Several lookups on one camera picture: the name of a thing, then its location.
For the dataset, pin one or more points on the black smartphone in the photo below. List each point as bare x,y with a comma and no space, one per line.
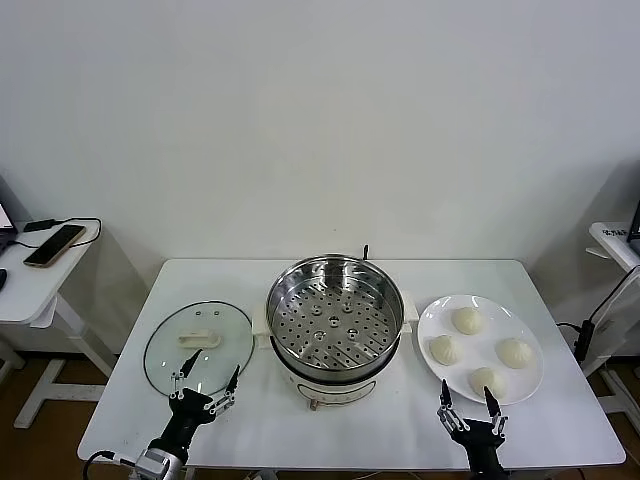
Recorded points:
55,245

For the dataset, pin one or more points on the white electric cooker pot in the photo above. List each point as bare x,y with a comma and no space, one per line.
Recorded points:
340,387

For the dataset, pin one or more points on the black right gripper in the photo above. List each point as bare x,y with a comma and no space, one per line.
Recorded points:
482,445

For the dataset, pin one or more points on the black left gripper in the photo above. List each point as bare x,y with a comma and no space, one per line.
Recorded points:
192,407

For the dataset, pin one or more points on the white steamed baozi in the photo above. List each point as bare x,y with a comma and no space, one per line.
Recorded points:
480,380
515,353
468,320
445,349

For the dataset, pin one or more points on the stainless steel steamer basket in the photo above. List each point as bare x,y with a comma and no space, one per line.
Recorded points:
330,320

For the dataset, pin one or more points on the white oval plate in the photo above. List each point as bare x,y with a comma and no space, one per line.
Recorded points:
440,312

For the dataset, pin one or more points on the glass pot lid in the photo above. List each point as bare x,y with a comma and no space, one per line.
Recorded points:
220,320

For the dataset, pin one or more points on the white side table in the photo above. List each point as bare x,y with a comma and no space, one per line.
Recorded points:
607,245
30,295

